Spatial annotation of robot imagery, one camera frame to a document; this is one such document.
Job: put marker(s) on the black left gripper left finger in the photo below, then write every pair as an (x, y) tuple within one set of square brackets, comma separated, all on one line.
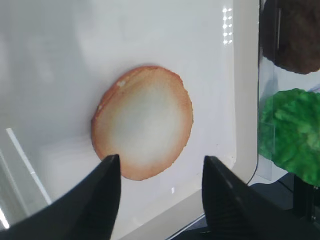
[(87, 212)]

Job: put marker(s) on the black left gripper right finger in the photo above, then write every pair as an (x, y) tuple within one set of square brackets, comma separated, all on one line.
[(234, 211)]

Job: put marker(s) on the round bread slice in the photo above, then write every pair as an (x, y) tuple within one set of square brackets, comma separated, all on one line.
[(146, 118)]

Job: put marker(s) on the green lettuce leaf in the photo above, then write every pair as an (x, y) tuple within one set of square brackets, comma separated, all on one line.
[(289, 133)]

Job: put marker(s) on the rear brown meat patty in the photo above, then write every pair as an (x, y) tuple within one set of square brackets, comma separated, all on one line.
[(289, 34)]

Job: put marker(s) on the right clear acrylic food rack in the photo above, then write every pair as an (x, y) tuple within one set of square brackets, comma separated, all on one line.
[(306, 197)]

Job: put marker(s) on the white rectangular serving tray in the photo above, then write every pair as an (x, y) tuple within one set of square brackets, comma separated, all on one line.
[(59, 57)]

